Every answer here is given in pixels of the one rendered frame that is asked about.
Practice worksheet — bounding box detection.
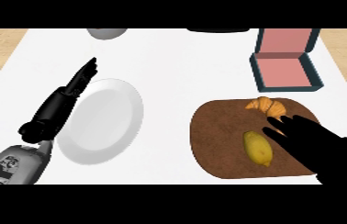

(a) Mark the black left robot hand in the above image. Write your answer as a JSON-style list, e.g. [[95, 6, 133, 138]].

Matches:
[[18, 57, 99, 144]]

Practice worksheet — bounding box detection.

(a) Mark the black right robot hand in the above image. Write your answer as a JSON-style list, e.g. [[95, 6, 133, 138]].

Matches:
[[262, 114, 347, 185]]

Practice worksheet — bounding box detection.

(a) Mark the yellow lemon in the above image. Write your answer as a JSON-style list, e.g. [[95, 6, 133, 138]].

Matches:
[[243, 129, 275, 168]]

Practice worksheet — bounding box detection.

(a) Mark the brown wooden cutting board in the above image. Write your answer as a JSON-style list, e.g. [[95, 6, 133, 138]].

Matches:
[[190, 97, 322, 180]]

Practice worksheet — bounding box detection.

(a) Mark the teal box with pink lining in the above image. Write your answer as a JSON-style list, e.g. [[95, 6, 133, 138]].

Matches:
[[249, 28, 325, 94]]

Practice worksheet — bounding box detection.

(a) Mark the white oval plate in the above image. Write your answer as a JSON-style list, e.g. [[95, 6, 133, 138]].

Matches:
[[57, 78, 145, 166]]

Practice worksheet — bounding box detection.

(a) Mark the orange croissant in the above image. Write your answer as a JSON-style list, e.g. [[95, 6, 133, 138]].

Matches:
[[244, 95, 290, 118]]

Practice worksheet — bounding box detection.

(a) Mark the grey round bowl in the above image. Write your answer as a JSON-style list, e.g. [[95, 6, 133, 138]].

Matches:
[[86, 28, 129, 41]]

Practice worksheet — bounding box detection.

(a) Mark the black appliance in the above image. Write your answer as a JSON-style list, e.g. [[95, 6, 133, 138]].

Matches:
[[187, 28, 252, 34]]

